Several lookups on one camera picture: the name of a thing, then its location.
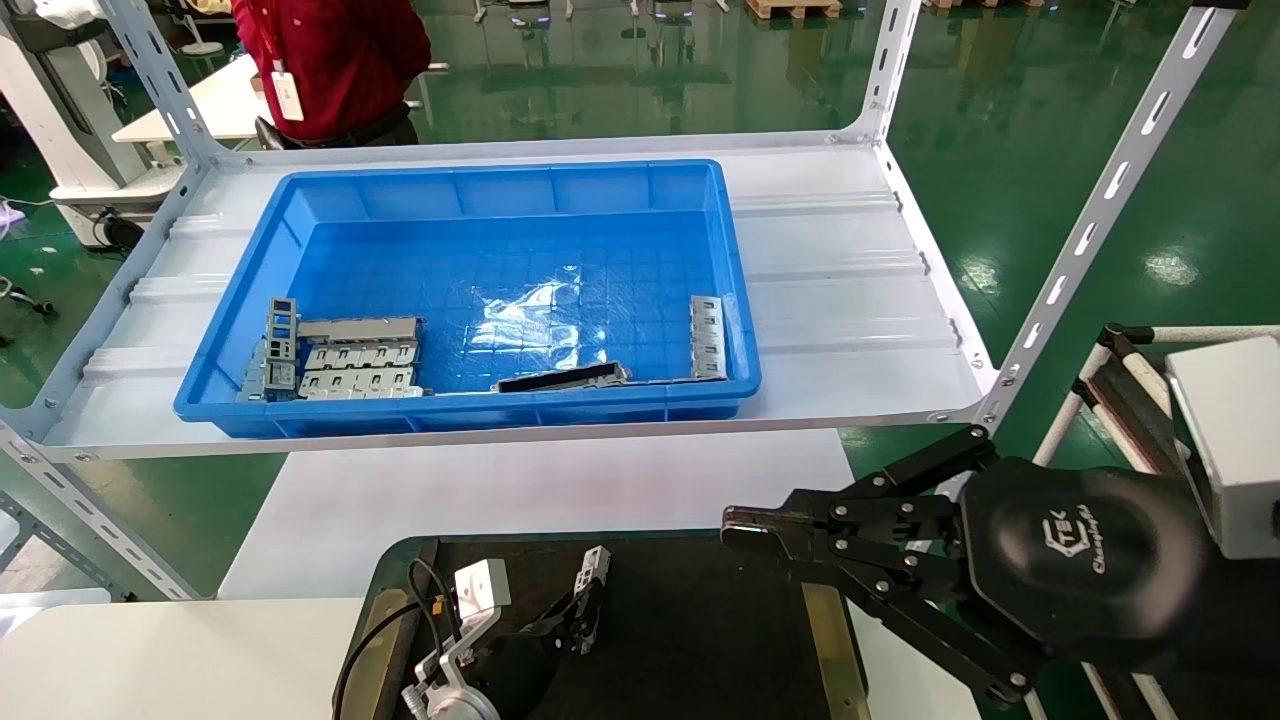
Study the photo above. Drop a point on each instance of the clear plastic film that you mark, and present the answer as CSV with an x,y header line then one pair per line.
x,y
530,320

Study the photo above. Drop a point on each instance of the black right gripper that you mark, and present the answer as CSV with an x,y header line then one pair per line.
x,y
1080,560

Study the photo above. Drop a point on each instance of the black container tray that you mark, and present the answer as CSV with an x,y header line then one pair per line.
x,y
700,640

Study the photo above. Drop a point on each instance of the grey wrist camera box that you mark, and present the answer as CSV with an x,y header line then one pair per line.
x,y
482,586
1235,440

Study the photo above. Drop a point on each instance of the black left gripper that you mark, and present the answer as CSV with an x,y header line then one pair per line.
x,y
515,670

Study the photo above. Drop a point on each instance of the metal part with black face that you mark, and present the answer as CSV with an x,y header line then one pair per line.
x,y
560,378

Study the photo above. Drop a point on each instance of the upright metal part with holes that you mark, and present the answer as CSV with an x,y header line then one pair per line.
x,y
282,325

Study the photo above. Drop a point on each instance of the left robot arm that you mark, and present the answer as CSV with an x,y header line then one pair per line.
x,y
455,690

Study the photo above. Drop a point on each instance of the white ID badge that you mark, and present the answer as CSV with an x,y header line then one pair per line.
x,y
288,95

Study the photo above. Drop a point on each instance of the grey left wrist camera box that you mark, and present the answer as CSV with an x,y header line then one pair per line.
x,y
482,586

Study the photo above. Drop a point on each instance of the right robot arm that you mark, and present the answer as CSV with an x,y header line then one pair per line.
x,y
1245,630

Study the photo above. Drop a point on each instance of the blue plastic bin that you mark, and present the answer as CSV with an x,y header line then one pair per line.
x,y
450,210

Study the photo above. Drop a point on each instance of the person in red shirt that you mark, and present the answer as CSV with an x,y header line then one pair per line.
x,y
340,60

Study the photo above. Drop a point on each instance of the black and white tube cart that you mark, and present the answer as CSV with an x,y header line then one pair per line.
x,y
1120,385

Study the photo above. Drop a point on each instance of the metal part with square holes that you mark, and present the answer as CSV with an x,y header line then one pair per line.
x,y
596,568

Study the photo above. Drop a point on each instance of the wooden pallet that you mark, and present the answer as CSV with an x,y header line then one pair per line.
x,y
795,8

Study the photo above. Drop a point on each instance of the long plain grey metal part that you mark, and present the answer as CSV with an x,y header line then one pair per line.
x,y
360,329

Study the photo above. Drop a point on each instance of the metal cage part with tabs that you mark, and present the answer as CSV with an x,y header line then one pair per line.
x,y
360,382
360,356

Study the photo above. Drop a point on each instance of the white metal shelf rack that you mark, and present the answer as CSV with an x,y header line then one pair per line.
x,y
840,280

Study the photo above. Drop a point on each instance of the white background table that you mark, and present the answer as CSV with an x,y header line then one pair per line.
x,y
220,100

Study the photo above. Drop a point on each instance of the short metal cage part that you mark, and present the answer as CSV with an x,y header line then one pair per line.
x,y
708,338

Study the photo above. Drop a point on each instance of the white machine base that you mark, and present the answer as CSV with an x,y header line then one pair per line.
x,y
60,110

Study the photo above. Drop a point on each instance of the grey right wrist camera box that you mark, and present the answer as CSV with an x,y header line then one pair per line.
x,y
1235,440

